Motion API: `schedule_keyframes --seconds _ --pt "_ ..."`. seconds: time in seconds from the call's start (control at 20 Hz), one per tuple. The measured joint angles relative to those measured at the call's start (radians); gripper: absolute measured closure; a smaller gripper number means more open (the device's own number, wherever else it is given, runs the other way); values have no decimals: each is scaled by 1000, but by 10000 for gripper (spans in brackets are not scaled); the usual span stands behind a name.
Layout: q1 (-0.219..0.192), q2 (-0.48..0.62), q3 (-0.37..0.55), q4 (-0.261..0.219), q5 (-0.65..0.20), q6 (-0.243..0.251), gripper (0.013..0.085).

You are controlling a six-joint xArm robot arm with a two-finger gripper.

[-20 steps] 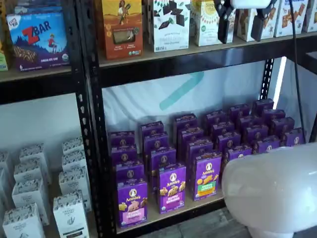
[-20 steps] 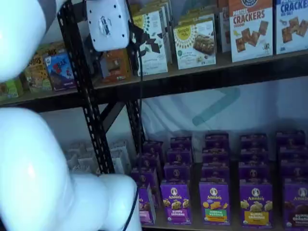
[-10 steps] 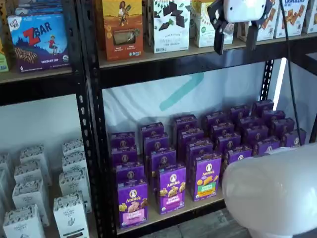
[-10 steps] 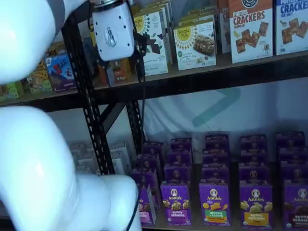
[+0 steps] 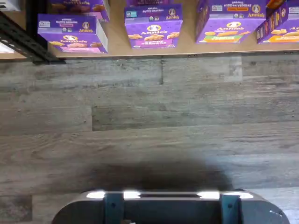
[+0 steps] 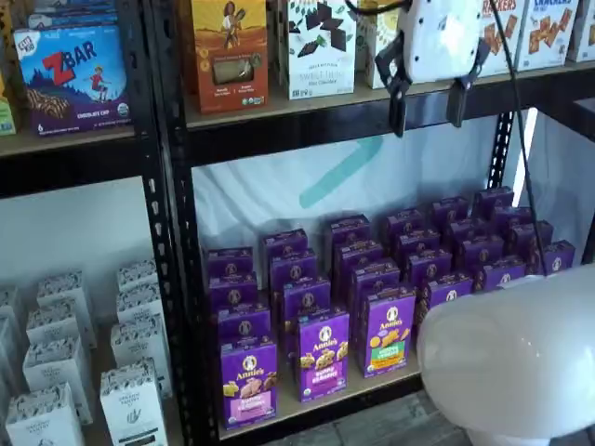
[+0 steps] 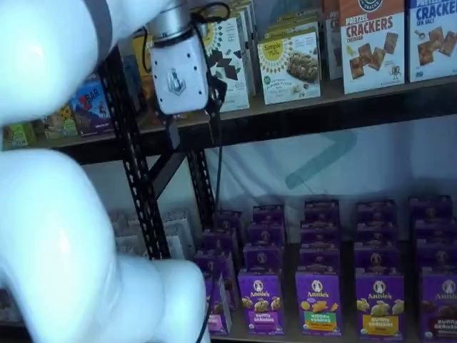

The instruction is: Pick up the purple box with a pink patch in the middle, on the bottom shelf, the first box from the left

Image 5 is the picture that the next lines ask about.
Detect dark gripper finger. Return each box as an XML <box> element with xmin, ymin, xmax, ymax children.
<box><xmin>104</xmin><ymin>192</ymin><xmax>125</xmax><ymax>224</ymax></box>
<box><xmin>220</xmin><ymin>194</ymin><xmax>242</xmax><ymax>224</ymax></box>

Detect purple Annie's box pink patch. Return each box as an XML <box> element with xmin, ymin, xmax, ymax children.
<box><xmin>48</xmin><ymin>0</ymin><xmax>110</xmax><ymax>23</ymax></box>
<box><xmin>37</xmin><ymin>13</ymin><xmax>108</xmax><ymax>54</ymax></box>

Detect purple Annie's box violet patch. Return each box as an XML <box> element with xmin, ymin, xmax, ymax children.
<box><xmin>124</xmin><ymin>3</ymin><xmax>183</xmax><ymax>49</ymax></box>

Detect purple Annie's box yellow patch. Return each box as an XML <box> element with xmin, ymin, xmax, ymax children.
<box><xmin>256</xmin><ymin>1</ymin><xmax>299</xmax><ymax>44</ymax></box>

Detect purple Annie's box green patch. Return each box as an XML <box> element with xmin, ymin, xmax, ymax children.
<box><xmin>195</xmin><ymin>0</ymin><xmax>267</xmax><ymax>44</ymax></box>

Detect white botanical print box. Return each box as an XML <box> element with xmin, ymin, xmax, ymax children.
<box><xmin>0</xmin><ymin>0</ymin><xmax>21</xmax><ymax>12</ymax></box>
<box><xmin>0</xmin><ymin>39</ymin><xmax>14</xmax><ymax>54</ymax></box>

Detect black metal shelving frame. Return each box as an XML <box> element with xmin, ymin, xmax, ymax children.
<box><xmin>0</xmin><ymin>0</ymin><xmax>67</xmax><ymax>65</ymax></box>

